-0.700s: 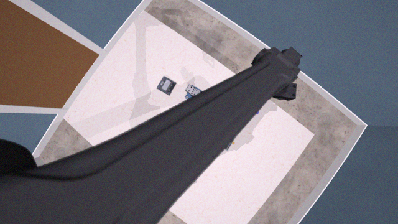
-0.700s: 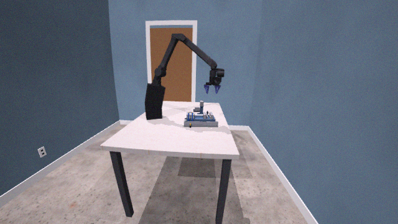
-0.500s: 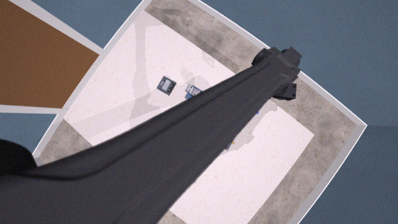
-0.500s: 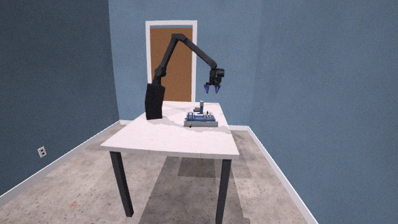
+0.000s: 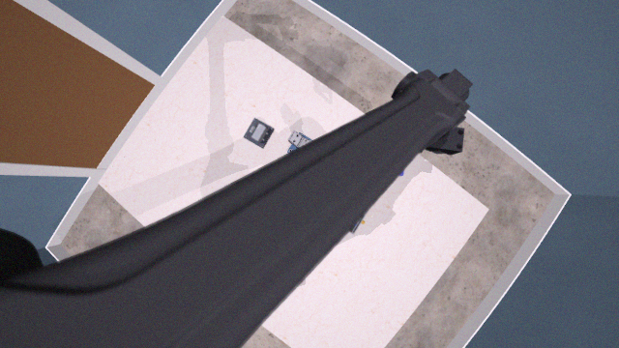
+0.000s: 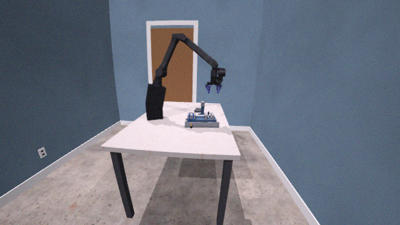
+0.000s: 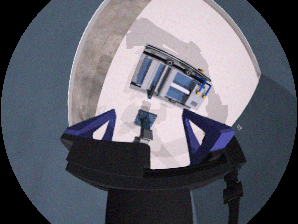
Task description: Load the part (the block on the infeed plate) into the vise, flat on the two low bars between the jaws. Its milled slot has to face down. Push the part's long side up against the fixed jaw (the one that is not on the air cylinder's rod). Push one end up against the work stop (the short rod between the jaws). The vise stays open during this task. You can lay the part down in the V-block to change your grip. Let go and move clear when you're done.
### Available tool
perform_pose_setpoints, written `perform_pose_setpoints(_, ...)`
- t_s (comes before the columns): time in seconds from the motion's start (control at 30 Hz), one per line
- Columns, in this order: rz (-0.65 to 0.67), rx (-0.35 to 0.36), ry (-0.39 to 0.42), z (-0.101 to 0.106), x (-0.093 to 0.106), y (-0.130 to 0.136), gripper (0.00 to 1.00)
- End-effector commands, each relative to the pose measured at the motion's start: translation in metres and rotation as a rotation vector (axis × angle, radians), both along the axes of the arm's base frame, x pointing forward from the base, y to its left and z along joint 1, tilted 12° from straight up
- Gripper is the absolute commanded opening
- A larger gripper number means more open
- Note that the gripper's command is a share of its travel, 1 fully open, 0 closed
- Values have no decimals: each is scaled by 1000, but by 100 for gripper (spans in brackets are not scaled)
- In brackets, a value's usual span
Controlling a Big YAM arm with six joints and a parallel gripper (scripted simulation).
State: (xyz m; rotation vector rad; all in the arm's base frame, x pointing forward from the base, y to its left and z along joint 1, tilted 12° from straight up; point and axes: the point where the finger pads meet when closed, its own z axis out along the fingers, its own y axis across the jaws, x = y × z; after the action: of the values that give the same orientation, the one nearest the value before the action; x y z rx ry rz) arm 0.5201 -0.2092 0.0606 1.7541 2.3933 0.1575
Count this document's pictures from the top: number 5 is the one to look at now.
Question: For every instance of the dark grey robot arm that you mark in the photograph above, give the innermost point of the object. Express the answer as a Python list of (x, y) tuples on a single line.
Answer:
[(210, 274)]

